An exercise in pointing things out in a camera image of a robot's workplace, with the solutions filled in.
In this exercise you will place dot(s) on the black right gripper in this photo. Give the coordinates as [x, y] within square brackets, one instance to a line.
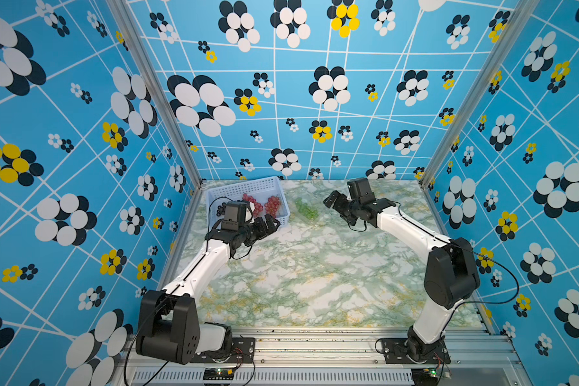
[332, 198]

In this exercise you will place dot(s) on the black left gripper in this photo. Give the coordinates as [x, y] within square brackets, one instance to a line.
[263, 232]

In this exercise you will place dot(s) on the clear plastic clamshell container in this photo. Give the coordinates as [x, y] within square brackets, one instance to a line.
[310, 200]

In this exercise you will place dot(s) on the green grape bunch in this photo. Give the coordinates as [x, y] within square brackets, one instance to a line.
[306, 210]

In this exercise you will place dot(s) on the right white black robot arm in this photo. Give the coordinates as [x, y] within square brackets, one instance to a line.
[450, 278]

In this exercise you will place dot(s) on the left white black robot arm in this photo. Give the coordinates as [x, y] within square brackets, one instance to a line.
[168, 324]

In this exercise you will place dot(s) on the red grape bunch right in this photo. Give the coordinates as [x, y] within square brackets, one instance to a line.
[273, 206]

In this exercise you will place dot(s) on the red grape bunch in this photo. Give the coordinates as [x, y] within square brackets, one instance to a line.
[256, 207]
[273, 206]

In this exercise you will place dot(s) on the red grape bunch left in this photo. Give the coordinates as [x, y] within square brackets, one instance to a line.
[256, 207]

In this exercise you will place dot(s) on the light blue perforated plastic basket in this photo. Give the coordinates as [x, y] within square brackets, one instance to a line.
[265, 195]

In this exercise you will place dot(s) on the left green circuit board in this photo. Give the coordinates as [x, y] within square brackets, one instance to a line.
[220, 376]

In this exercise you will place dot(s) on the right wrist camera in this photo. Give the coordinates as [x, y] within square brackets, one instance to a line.
[360, 191]

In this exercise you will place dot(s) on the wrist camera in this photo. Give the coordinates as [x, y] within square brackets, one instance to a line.
[237, 216]
[360, 191]

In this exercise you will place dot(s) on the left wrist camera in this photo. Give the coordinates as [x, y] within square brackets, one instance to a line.
[237, 216]

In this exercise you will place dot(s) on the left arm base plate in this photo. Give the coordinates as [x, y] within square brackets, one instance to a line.
[241, 350]

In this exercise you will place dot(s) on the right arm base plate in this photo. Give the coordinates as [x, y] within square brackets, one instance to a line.
[412, 351]

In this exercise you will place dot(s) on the aluminium front rail frame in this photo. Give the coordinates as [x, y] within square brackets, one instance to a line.
[341, 356]

